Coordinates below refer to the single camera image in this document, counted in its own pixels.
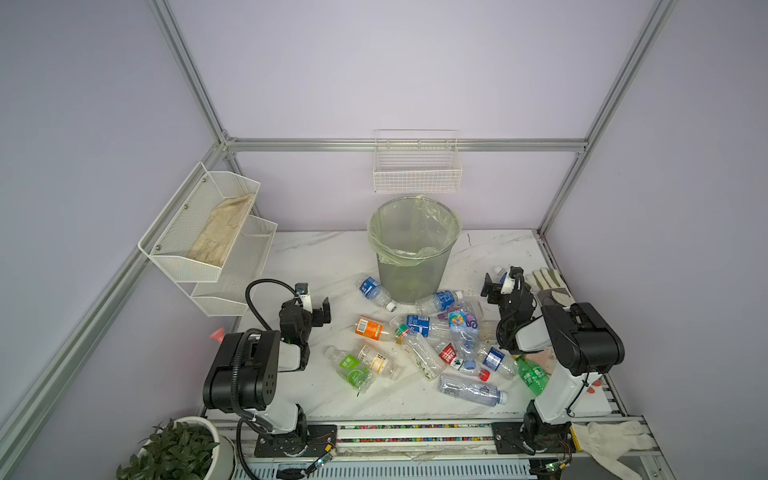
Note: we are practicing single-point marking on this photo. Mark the beige cloth in shelf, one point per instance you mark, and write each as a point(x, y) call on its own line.
point(213, 244)

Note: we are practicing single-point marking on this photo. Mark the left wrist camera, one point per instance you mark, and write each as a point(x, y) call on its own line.
point(304, 295)

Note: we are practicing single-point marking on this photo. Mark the red label bottle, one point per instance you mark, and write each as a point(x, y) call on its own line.
point(449, 356)

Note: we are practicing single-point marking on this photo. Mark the orange label bottle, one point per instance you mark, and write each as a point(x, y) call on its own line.
point(373, 330)

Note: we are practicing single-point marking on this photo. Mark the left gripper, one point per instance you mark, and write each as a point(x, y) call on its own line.
point(313, 313)

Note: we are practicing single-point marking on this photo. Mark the small blue label bottle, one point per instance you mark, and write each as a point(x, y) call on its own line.
point(495, 360)

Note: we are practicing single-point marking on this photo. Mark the white cotton glove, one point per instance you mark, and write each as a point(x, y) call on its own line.
point(606, 443)

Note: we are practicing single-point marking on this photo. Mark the blue label bottle by bin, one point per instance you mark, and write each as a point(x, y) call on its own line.
point(375, 292)

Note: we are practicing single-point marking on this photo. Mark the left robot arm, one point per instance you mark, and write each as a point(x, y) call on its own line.
point(243, 378)

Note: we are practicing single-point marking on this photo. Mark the pink watering can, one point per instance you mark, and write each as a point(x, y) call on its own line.
point(218, 335)

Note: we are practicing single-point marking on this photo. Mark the white mesh two-tier shelf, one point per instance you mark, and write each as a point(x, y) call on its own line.
point(217, 291)

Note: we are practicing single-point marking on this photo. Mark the clear bottle white cap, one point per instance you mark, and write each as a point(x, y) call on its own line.
point(473, 391)

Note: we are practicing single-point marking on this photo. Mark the potted green plant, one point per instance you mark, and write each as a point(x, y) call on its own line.
point(184, 448)

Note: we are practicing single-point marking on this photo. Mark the grey mesh waste bin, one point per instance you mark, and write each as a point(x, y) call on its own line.
point(409, 284)

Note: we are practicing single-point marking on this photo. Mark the yellow label clear bottle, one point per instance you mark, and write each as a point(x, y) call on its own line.
point(380, 363)

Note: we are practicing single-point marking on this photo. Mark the green plastic bin liner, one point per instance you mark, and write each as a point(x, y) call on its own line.
point(409, 230)

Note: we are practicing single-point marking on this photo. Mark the clear crushed bottle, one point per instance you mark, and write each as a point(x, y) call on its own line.
point(421, 352)

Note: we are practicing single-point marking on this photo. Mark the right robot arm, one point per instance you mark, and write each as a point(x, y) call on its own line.
point(537, 311)

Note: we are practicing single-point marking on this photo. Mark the red coated glove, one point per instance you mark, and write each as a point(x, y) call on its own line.
point(547, 360)

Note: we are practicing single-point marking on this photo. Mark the green label clear bottle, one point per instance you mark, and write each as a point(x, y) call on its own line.
point(350, 369)

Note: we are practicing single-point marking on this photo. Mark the white wire wall basket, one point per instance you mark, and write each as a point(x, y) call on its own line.
point(412, 161)

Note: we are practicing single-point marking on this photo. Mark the grey white work glove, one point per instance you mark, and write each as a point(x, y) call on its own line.
point(549, 288)

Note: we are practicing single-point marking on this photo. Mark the blue label bottle near bin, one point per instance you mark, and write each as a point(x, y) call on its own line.
point(438, 302)

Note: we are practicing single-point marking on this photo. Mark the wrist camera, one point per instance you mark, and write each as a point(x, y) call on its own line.
point(304, 295)
point(510, 279)

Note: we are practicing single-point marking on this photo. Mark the green soda bottle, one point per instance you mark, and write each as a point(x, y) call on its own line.
point(532, 375)

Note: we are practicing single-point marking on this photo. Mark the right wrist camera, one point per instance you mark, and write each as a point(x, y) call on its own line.
point(510, 279)

